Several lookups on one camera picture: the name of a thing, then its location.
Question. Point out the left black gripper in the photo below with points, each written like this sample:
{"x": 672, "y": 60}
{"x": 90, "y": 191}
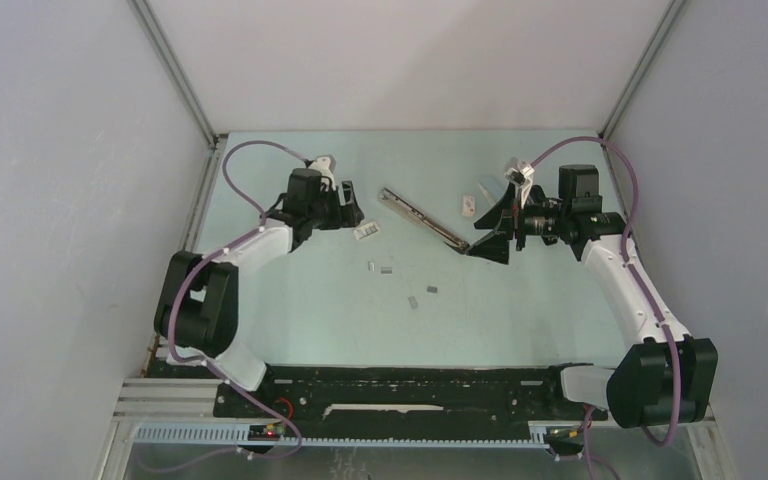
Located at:
{"x": 347, "y": 215}

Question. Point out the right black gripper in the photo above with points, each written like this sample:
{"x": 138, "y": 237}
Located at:
{"x": 494, "y": 246}

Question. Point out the beige black long stapler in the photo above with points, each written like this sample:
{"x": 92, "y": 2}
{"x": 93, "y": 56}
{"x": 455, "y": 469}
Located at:
{"x": 416, "y": 216}

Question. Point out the light blue stapler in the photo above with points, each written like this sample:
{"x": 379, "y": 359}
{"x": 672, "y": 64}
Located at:
{"x": 491, "y": 189}

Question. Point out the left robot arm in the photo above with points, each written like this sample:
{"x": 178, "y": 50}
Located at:
{"x": 198, "y": 308}

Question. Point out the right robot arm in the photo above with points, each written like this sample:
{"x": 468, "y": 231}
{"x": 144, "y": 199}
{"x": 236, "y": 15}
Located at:
{"x": 666, "y": 375}

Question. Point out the closed white staple box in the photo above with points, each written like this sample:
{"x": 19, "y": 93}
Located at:
{"x": 468, "y": 206}

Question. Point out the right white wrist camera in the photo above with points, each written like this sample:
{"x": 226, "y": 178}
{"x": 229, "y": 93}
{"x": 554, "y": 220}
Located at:
{"x": 521, "y": 173}

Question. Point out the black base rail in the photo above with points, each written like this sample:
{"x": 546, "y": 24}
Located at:
{"x": 417, "y": 404}

